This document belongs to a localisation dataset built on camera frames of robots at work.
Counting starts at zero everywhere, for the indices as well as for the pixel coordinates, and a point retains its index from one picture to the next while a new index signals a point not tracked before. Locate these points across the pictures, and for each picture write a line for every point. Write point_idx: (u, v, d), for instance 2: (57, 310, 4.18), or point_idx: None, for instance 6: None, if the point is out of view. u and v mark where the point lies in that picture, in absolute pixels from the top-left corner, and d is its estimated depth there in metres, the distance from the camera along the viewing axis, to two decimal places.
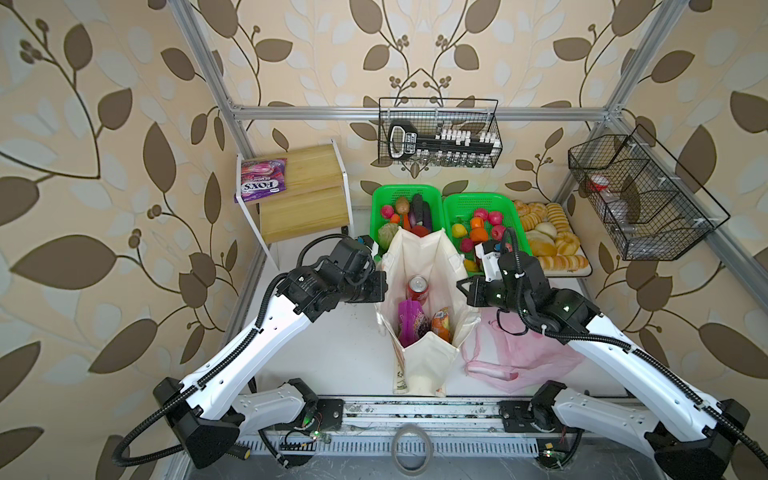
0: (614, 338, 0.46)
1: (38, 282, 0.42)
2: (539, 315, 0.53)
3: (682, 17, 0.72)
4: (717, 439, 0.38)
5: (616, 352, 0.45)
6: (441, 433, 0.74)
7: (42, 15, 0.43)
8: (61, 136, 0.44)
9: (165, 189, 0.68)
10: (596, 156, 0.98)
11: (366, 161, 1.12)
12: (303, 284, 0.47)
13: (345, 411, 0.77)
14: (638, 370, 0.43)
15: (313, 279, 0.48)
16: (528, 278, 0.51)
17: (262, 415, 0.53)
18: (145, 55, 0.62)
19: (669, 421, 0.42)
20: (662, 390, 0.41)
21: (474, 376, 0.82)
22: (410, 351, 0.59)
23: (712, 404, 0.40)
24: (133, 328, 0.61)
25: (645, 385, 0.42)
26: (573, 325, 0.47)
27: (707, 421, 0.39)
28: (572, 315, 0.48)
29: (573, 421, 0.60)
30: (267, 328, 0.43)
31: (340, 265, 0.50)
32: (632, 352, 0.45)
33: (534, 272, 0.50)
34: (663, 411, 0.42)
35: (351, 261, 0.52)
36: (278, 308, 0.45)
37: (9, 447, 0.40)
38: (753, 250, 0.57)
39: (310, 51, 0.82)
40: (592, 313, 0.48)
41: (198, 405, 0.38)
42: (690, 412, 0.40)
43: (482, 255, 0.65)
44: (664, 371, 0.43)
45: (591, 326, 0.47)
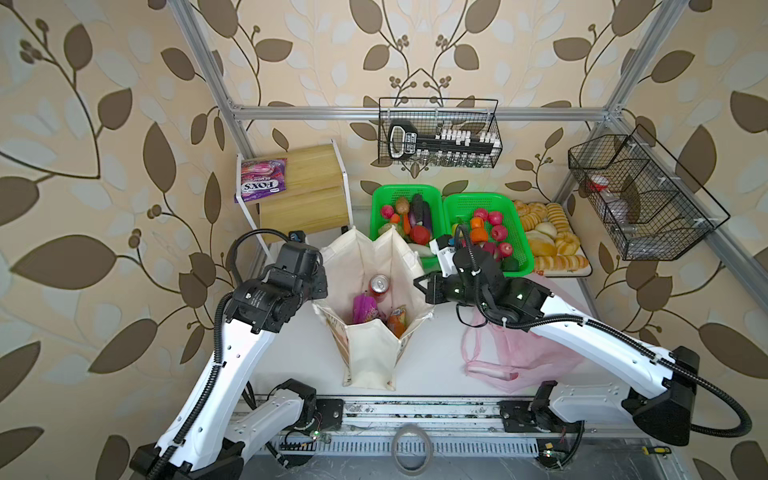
0: (567, 314, 0.48)
1: (38, 282, 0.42)
2: (497, 307, 0.52)
3: (682, 17, 0.72)
4: (676, 388, 0.39)
5: (572, 327, 0.46)
6: (441, 433, 0.74)
7: (43, 15, 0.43)
8: (61, 136, 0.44)
9: (165, 189, 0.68)
10: (596, 156, 0.98)
11: (366, 162, 1.10)
12: (252, 299, 0.43)
13: (345, 412, 0.77)
14: (592, 339, 0.45)
15: (262, 292, 0.44)
16: (485, 272, 0.50)
17: (263, 431, 0.52)
18: (145, 55, 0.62)
19: (634, 382, 0.43)
20: (618, 353, 0.43)
21: (474, 376, 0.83)
22: (357, 340, 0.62)
23: (664, 355, 0.42)
24: (133, 328, 0.61)
25: (603, 353, 0.44)
26: (529, 311, 0.49)
27: (665, 373, 0.41)
28: (525, 302, 0.50)
29: (572, 415, 0.59)
30: (230, 359, 0.40)
31: (290, 269, 0.48)
32: (585, 323, 0.46)
33: (488, 267, 0.50)
34: (628, 374, 0.43)
35: (299, 263, 0.50)
36: (238, 335, 0.41)
37: (9, 447, 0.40)
38: (753, 250, 0.57)
39: (310, 51, 0.82)
40: (544, 294, 0.50)
41: (184, 461, 0.36)
42: (648, 368, 0.41)
43: (437, 250, 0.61)
44: (618, 334, 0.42)
45: (545, 307, 0.49)
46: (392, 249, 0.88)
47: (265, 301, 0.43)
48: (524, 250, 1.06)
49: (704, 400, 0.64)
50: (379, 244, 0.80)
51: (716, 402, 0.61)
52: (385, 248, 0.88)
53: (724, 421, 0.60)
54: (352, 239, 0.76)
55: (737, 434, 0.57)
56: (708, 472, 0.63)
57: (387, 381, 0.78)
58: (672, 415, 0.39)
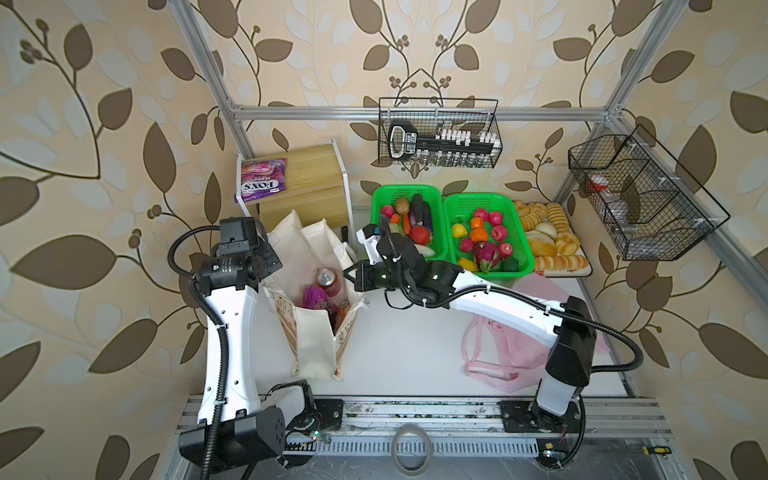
0: (475, 285, 0.52)
1: (38, 282, 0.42)
2: (419, 289, 0.55)
3: (682, 17, 0.72)
4: (563, 333, 0.44)
5: (479, 295, 0.51)
6: (441, 433, 0.74)
7: (43, 15, 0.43)
8: (61, 136, 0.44)
9: (165, 189, 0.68)
10: (596, 156, 0.98)
11: (366, 162, 1.10)
12: (221, 270, 0.45)
13: (345, 411, 0.77)
14: (497, 302, 0.49)
15: (226, 261, 0.45)
16: (405, 257, 0.53)
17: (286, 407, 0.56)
18: (146, 55, 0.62)
19: (534, 335, 0.47)
20: (518, 312, 0.48)
21: (474, 376, 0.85)
22: (304, 326, 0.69)
23: (554, 306, 0.47)
24: (133, 328, 0.61)
25: (507, 315, 0.48)
26: (444, 289, 0.53)
27: (555, 322, 0.46)
28: (440, 281, 0.54)
29: (558, 404, 0.59)
30: (230, 318, 0.42)
31: (238, 238, 0.50)
32: (490, 290, 0.51)
33: (409, 253, 0.53)
34: (528, 328, 0.47)
35: (244, 230, 0.52)
36: (225, 300, 0.43)
37: (9, 447, 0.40)
38: (753, 250, 0.57)
39: (310, 51, 0.82)
40: (457, 272, 0.55)
41: (238, 409, 0.38)
42: (543, 320, 0.46)
43: (363, 239, 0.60)
44: (518, 294, 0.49)
45: (458, 283, 0.53)
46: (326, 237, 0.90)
47: (232, 264, 0.45)
48: (523, 249, 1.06)
49: (704, 400, 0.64)
50: (313, 233, 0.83)
51: (719, 403, 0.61)
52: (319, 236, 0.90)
53: (724, 422, 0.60)
54: (292, 226, 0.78)
55: (737, 434, 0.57)
56: (709, 473, 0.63)
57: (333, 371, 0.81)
58: (563, 358, 0.44)
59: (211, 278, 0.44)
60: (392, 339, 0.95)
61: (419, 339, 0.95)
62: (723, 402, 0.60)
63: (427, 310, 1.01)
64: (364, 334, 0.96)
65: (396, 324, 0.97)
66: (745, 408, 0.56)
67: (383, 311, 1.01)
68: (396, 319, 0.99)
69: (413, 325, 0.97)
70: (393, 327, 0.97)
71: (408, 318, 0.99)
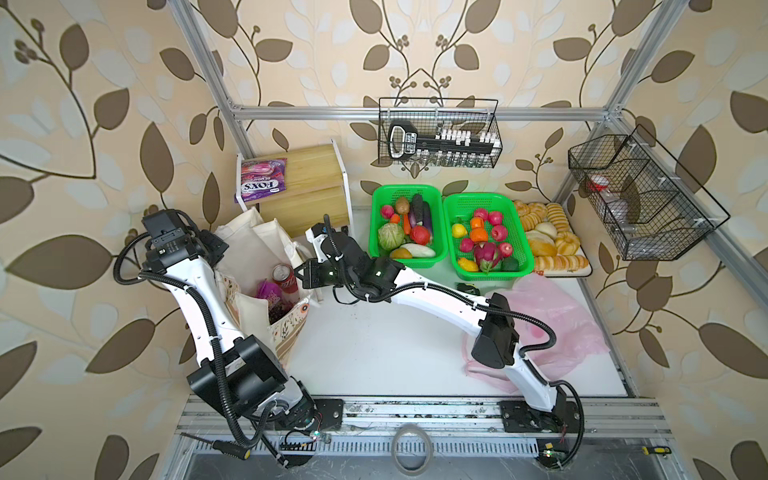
0: (413, 282, 0.56)
1: (34, 282, 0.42)
2: (362, 285, 0.58)
3: (682, 17, 0.72)
4: (486, 325, 0.51)
5: (418, 290, 0.55)
6: (441, 433, 0.74)
7: (38, 15, 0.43)
8: (56, 136, 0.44)
9: (162, 189, 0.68)
10: (596, 156, 0.98)
11: (366, 162, 1.10)
12: (171, 252, 0.47)
13: (345, 411, 0.77)
14: (432, 298, 0.54)
15: (172, 244, 0.48)
16: (347, 255, 0.56)
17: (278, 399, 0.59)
18: (144, 55, 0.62)
19: (464, 327, 0.53)
20: (450, 306, 0.53)
21: (474, 376, 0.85)
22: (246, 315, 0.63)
23: (480, 302, 0.54)
24: (131, 328, 0.61)
25: (442, 310, 0.54)
26: (385, 285, 0.56)
27: (481, 315, 0.52)
28: (383, 277, 0.57)
29: (541, 396, 0.61)
30: (192, 280, 0.45)
31: (168, 225, 0.52)
32: (427, 287, 0.56)
33: (351, 251, 0.56)
34: (458, 320, 0.53)
35: (172, 217, 0.54)
36: (184, 270, 0.46)
37: (8, 446, 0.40)
38: (753, 250, 0.57)
39: (310, 51, 0.82)
40: (397, 269, 0.58)
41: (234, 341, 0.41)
42: (469, 314, 0.52)
43: (313, 239, 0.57)
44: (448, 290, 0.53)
45: (399, 279, 0.57)
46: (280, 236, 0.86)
47: (178, 244, 0.48)
48: (523, 249, 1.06)
49: (703, 400, 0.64)
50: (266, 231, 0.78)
51: (716, 402, 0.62)
52: (272, 235, 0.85)
53: (723, 422, 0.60)
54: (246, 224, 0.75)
55: (736, 434, 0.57)
56: (707, 473, 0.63)
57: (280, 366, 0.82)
58: (485, 346, 0.50)
59: (163, 260, 0.46)
60: (393, 340, 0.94)
61: (421, 341, 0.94)
62: (722, 401, 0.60)
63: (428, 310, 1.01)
64: (364, 335, 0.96)
65: (396, 324, 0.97)
66: (743, 407, 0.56)
67: (382, 311, 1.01)
68: (396, 320, 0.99)
69: (413, 325, 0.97)
70: (395, 327, 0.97)
71: (408, 319, 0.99)
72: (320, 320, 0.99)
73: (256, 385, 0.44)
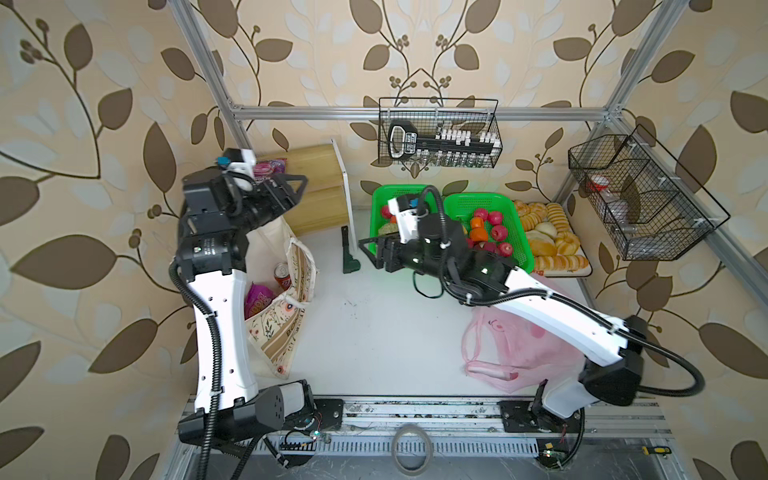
0: (532, 288, 0.46)
1: (38, 282, 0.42)
2: (462, 284, 0.48)
3: (682, 17, 0.72)
4: (629, 357, 0.40)
5: (535, 300, 0.45)
6: (441, 433, 0.74)
7: (43, 15, 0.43)
8: (61, 136, 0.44)
9: (165, 189, 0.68)
10: (595, 156, 0.98)
11: (366, 162, 1.10)
12: (203, 253, 0.41)
13: (345, 411, 0.77)
14: (556, 311, 0.44)
15: (210, 242, 0.41)
16: (452, 244, 0.46)
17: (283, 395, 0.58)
18: (146, 55, 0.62)
19: (589, 351, 0.44)
20: (579, 326, 0.43)
21: (475, 376, 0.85)
22: None
23: (619, 325, 0.43)
24: (133, 328, 0.61)
25: (565, 327, 0.44)
26: (493, 286, 0.46)
27: (620, 342, 0.41)
28: (490, 275, 0.47)
29: (566, 409, 0.59)
30: (217, 306, 0.39)
31: (211, 211, 0.42)
32: (548, 297, 0.45)
33: (456, 240, 0.45)
34: (584, 344, 0.43)
35: (216, 200, 0.42)
36: (214, 287, 0.40)
37: (9, 447, 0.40)
38: (753, 250, 0.57)
39: (310, 51, 0.82)
40: (508, 269, 0.48)
41: (237, 396, 0.37)
42: (604, 339, 0.42)
43: (396, 211, 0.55)
44: (581, 307, 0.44)
45: (510, 281, 0.46)
46: (283, 235, 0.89)
47: (216, 243, 0.41)
48: (523, 249, 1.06)
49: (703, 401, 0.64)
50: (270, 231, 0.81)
51: (716, 402, 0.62)
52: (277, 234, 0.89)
53: (724, 422, 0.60)
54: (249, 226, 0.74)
55: (736, 434, 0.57)
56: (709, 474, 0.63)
57: (278, 368, 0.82)
58: (621, 381, 0.41)
59: (193, 258, 0.40)
60: (393, 339, 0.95)
61: (420, 341, 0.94)
62: (723, 402, 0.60)
63: (427, 310, 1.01)
64: (364, 334, 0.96)
65: (396, 324, 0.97)
66: (745, 407, 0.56)
67: (382, 310, 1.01)
68: (396, 320, 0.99)
69: (413, 325, 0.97)
70: (395, 327, 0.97)
71: (408, 318, 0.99)
72: (320, 320, 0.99)
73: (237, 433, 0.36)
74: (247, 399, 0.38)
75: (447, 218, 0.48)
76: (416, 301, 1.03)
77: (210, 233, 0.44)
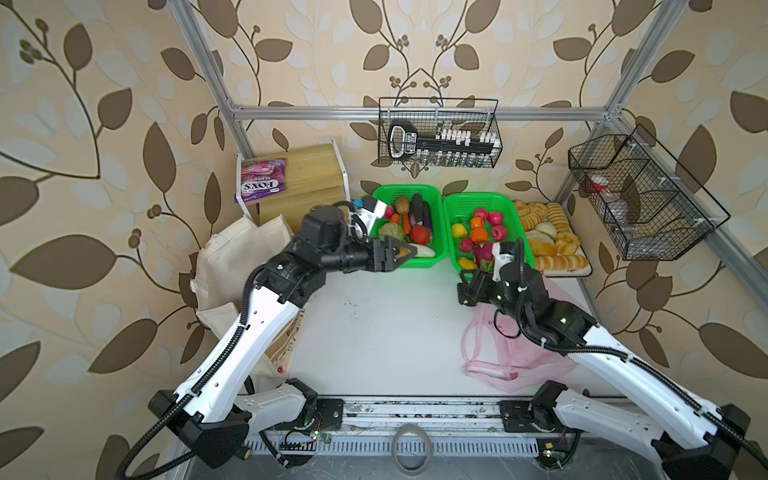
0: (611, 349, 0.47)
1: (38, 282, 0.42)
2: (538, 329, 0.53)
3: (682, 17, 0.72)
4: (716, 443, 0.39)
5: (614, 361, 0.46)
6: (441, 433, 0.74)
7: (42, 15, 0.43)
8: (61, 136, 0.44)
9: (165, 189, 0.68)
10: (595, 156, 0.98)
11: (366, 161, 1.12)
12: (282, 272, 0.45)
13: (345, 411, 0.77)
14: (636, 377, 0.45)
15: (291, 266, 0.46)
16: (531, 290, 0.52)
17: (266, 413, 0.53)
18: (145, 55, 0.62)
19: (671, 428, 0.42)
20: (661, 397, 0.43)
21: (474, 376, 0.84)
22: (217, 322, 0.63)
23: (709, 409, 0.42)
24: (133, 328, 0.61)
25: (645, 396, 0.43)
26: (571, 338, 0.49)
27: (707, 427, 0.40)
28: (569, 328, 0.50)
29: (573, 422, 0.60)
30: (253, 324, 0.42)
31: (311, 243, 0.46)
32: (629, 361, 0.46)
33: (535, 286, 0.51)
34: (666, 420, 0.42)
35: (318, 237, 0.45)
36: (265, 306, 0.43)
37: (9, 447, 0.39)
38: (753, 250, 0.57)
39: (310, 51, 0.82)
40: (592, 327, 0.50)
41: (197, 411, 0.37)
42: (690, 418, 0.41)
43: (497, 253, 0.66)
44: (664, 378, 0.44)
45: (590, 338, 0.49)
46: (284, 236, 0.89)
47: (296, 271, 0.45)
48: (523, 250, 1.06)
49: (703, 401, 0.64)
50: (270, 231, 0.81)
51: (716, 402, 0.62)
52: (277, 235, 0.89)
53: None
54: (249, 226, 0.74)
55: None
56: None
57: (277, 367, 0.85)
58: (703, 467, 0.39)
59: (271, 274, 0.45)
60: (393, 339, 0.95)
61: (420, 341, 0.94)
62: (723, 402, 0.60)
63: (427, 310, 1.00)
64: (364, 334, 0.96)
65: (397, 324, 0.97)
66: (745, 407, 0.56)
67: (382, 311, 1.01)
68: (396, 320, 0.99)
69: (414, 325, 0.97)
70: (395, 327, 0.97)
71: (408, 319, 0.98)
72: (320, 320, 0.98)
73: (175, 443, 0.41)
74: (204, 420, 0.37)
75: (526, 265, 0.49)
76: (416, 301, 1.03)
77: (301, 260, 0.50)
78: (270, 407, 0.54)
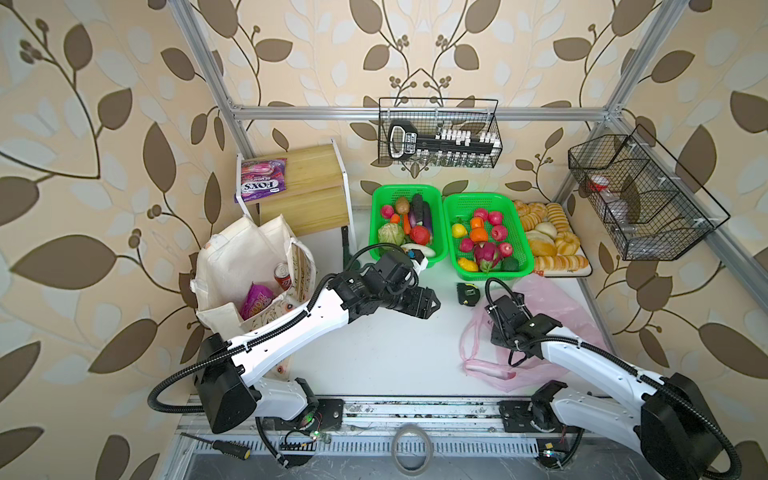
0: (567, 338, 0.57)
1: (38, 282, 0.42)
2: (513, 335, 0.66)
3: (682, 17, 0.72)
4: (652, 400, 0.43)
5: (570, 350, 0.55)
6: (441, 433, 0.74)
7: (43, 15, 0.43)
8: (61, 136, 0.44)
9: (165, 189, 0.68)
10: (595, 156, 0.98)
11: (366, 162, 1.10)
12: (351, 285, 0.52)
13: (345, 411, 0.77)
14: (586, 358, 0.52)
15: (359, 284, 0.53)
16: (502, 309, 0.67)
17: (273, 401, 0.54)
18: (145, 55, 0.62)
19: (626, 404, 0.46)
20: (609, 371, 0.49)
21: (473, 375, 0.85)
22: (218, 322, 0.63)
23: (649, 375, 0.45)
24: (132, 329, 0.61)
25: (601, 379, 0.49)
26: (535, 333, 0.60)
27: (647, 390, 0.44)
28: (536, 328, 0.61)
29: (567, 416, 0.61)
30: (315, 313, 0.48)
31: (383, 274, 0.55)
32: (580, 345, 0.55)
33: (505, 303, 0.68)
34: (619, 394, 0.47)
35: (393, 272, 0.55)
36: (328, 309, 0.49)
37: (9, 447, 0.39)
38: (753, 250, 0.57)
39: (310, 51, 0.82)
40: (555, 325, 0.61)
41: (241, 364, 0.41)
42: (631, 384, 0.46)
43: None
44: (608, 355, 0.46)
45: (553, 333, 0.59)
46: (283, 236, 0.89)
47: (358, 291, 0.51)
48: (523, 250, 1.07)
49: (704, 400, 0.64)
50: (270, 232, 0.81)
51: (716, 402, 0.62)
52: (277, 234, 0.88)
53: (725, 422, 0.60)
54: (249, 226, 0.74)
55: (736, 434, 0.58)
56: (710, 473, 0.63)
57: (277, 367, 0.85)
58: (653, 430, 0.41)
59: (338, 287, 0.52)
60: (393, 339, 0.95)
61: (420, 342, 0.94)
62: (724, 402, 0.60)
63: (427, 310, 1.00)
64: (364, 334, 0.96)
65: (397, 324, 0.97)
66: (746, 407, 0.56)
67: (382, 311, 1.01)
68: (395, 320, 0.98)
69: (413, 325, 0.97)
70: (395, 327, 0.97)
71: (408, 319, 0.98)
72: None
73: (205, 390, 0.44)
74: (243, 372, 0.41)
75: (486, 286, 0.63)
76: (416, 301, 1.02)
77: (367, 283, 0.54)
78: (277, 397, 0.55)
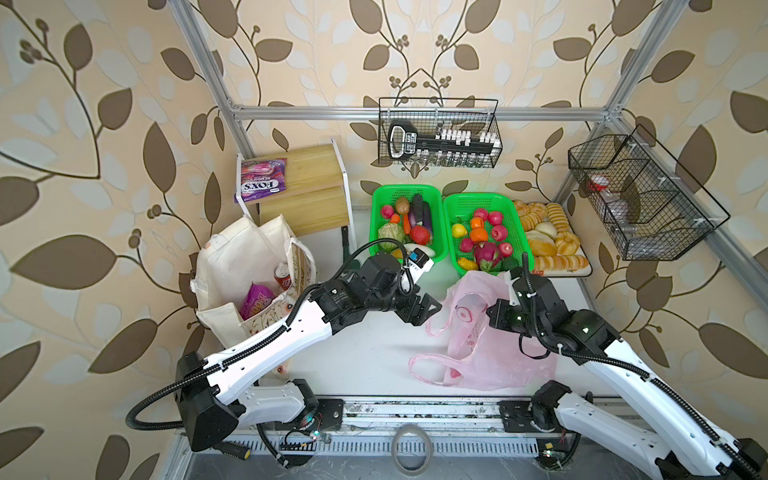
0: (633, 365, 0.46)
1: (38, 282, 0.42)
2: (555, 336, 0.52)
3: (682, 17, 0.72)
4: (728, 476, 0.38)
5: (633, 378, 0.45)
6: (441, 433, 0.74)
7: (42, 15, 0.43)
8: (61, 136, 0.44)
9: (165, 189, 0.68)
10: (595, 156, 0.98)
11: (366, 161, 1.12)
12: (334, 296, 0.51)
13: (345, 411, 0.77)
14: (656, 400, 0.43)
15: (343, 295, 0.51)
16: (541, 298, 0.53)
17: (263, 410, 0.53)
18: (145, 55, 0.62)
19: (683, 453, 0.41)
20: (678, 422, 0.41)
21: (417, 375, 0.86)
22: (218, 324, 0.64)
23: (728, 442, 0.40)
24: (132, 329, 0.61)
25: (657, 416, 0.43)
26: (591, 346, 0.47)
27: (722, 458, 0.39)
28: (590, 337, 0.48)
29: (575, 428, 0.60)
30: (294, 328, 0.46)
31: (367, 281, 0.52)
32: (649, 380, 0.44)
33: (547, 292, 0.52)
34: (678, 442, 0.42)
35: (376, 279, 0.52)
36: (308, 322, 0.47)
37: (9, 448, 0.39)
38: (753, 250, 0.57)
39: (310, 51, 0.82)
40: (613, 339, 0.48)
41: (216, 384, 0.40)
42: (705, 447, 0.40)
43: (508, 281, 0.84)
44: (685, 404, 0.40)
45: (611, 350, 0.47)
46: (282, 236, 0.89)
47: (341, 302, 0.50)
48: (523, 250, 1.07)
49: (704, 401, 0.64)
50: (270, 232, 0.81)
51: (717, 402, 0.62)
52: (276, 234, 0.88)
53: (726, 422, 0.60)
54: (249, 226, 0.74)
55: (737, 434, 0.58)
56: None
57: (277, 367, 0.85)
58: None
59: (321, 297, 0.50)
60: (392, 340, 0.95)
61: (420, 342, 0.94)
62: (724, 402, 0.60)
63: None
64: (364, 335, 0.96)
65: (397, 324, 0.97)
66: (746, 407, 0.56)
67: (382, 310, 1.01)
68: (395, 320, 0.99)
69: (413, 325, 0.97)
70: (395, 327, 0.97)
71: None
72: None
73: (181, 411, 0.43)
74: (218, 392, 0.40)
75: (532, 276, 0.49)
76: None
77: (351, 292, 0.55)
78: (267, 405, 0.54)
